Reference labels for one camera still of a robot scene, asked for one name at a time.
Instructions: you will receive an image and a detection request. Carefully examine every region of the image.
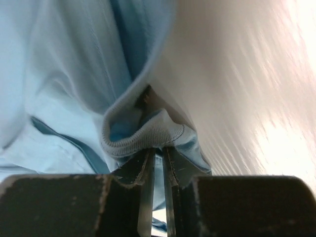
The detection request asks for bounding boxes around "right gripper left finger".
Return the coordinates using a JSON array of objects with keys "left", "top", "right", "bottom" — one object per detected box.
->
[{"left": 0, "top": 149, "right": 155, "bottom": 237}]

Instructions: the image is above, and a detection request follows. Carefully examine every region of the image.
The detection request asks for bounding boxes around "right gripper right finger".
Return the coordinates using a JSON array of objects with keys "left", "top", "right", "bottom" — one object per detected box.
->
[{"left": 163, "top": 147, "right": 316, "bottom": 237}]

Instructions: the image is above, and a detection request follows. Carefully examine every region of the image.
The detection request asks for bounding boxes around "light blue t shirt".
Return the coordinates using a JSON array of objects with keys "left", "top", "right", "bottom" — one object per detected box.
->
[{"left": 0, "top": 0, "right": 213, "bottom": 235}]

